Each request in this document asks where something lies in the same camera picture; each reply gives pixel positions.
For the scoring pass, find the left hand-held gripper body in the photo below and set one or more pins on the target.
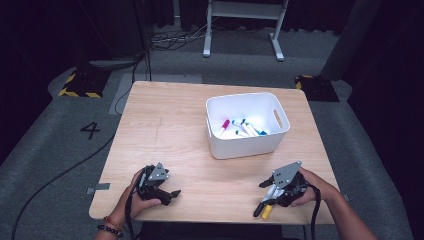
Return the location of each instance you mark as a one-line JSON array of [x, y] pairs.
[[155, 178]]

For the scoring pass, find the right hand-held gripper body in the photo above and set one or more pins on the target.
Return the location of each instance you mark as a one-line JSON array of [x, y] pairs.
[[288, 176]]

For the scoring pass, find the yellow marker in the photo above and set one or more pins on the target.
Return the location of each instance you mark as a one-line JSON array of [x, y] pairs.
[[266, 212]]

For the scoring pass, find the black marker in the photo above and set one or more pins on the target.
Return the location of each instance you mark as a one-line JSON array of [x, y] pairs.
[[258, 210]]

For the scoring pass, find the white plastic bin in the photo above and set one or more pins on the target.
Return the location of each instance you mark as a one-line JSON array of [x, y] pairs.
[[246, 146]]

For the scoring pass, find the light blue marker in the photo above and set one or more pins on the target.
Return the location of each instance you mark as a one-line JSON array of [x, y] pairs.
[[256, 130]]

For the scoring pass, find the pink marker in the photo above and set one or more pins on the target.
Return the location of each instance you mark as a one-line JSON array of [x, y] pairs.
[[224, 126]]

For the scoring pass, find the person's right hand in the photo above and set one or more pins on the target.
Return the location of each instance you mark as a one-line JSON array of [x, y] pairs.
[[316, 190]]

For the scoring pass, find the person's left hand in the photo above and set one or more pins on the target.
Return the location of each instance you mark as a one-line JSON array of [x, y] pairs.
[[133, 206]]

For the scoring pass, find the grey tape piece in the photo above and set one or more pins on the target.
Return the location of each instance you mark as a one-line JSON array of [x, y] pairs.
[[99, 188], [347, 197]]

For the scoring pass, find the black yellow striped base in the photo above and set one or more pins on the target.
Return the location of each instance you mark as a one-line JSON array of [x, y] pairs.
[[85, 83], [316, 88]]

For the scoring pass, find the black stand pole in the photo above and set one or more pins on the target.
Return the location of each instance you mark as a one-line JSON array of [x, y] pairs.
[[142, 36]]

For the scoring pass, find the grey pillar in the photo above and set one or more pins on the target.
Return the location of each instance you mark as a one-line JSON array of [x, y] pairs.
[[350, 36]]

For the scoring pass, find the white metal stand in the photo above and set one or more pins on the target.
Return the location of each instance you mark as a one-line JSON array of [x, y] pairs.
[[245, 10]]

